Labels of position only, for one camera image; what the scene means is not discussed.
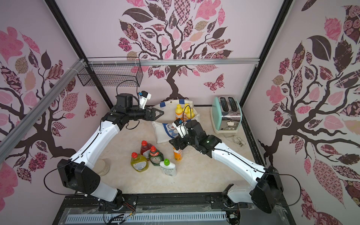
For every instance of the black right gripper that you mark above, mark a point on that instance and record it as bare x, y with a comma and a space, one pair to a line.
176, 142

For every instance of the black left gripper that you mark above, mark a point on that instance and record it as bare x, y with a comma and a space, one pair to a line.
152, 117

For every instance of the orange dish soap bottle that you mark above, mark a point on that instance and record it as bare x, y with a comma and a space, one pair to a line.
190, 114
186, 109
177, 154
179, 112

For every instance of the white canvas shopping bag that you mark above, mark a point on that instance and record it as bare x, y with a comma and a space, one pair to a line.
164, 129

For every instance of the dark green soap bottle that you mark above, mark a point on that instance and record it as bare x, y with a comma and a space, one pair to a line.
155, 156

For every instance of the red liquid soap bottle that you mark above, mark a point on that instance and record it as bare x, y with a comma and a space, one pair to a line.
145, 149

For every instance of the yellow-green soap bottle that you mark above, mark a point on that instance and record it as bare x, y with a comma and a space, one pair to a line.
139, 162

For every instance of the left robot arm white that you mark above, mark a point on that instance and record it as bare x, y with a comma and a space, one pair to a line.
77, 172

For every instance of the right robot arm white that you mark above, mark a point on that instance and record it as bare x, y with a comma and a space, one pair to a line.
264, 184

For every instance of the white bottle green cap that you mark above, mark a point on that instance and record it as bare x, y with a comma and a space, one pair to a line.
168, 168

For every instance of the mint chrome toaster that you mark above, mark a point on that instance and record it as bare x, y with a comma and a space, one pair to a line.
226, 115

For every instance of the round beige lid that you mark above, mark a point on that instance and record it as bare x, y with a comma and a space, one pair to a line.
101, 167

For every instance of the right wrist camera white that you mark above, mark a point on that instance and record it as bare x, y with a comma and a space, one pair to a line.
179, 125

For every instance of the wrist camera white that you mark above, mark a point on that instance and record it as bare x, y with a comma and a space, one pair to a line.
143, 98
179, 125

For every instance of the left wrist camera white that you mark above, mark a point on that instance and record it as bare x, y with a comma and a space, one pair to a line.
143, 98

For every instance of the aluminium rail back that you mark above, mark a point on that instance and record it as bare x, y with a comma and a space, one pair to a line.
227, 61

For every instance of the aluminium rail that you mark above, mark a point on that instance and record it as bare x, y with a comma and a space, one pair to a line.
227, 61
17, 134

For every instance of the black wire mesh basket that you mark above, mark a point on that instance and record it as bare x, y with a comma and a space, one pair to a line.
112, 72

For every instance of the black base frame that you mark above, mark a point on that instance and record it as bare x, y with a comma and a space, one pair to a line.
168, 209

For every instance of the aluminium rail left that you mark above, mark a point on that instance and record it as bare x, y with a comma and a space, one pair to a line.
17, 134

